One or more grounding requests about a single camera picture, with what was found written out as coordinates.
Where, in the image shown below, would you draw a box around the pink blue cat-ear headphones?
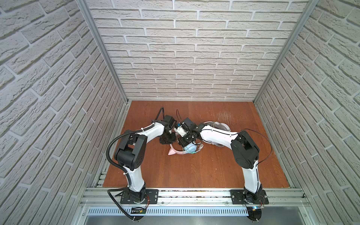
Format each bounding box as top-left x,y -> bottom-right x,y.
168,142 -> 203,156

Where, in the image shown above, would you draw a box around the white over-ear headphones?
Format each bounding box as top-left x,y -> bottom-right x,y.
204,121 -> 231,148

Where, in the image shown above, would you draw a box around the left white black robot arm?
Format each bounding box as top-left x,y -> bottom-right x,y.
115,115 -> 176,203

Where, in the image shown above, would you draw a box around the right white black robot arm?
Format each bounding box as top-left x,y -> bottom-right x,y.
174,118 -> 263,201

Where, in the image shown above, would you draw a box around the white perforated vent strip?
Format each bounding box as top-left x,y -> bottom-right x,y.
88,206 -> 248,216

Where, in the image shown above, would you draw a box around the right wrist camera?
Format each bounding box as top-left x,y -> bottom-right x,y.
175,126 -> 187,137

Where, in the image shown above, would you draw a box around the black corrugated cable conduit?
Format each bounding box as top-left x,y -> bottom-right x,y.
105,106 -> 167,221

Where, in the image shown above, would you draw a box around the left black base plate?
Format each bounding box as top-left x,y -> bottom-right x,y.
121,188 -> 159,204

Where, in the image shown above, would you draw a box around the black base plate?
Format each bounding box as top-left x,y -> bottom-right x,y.
121,188 -> 159,204
230,189 -> 269,205

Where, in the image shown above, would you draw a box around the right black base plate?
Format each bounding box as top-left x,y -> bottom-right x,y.
230,189 -> 269,205

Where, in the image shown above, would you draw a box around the aluminium mounting rail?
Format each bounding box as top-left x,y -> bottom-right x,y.
80,187 -> 310,207

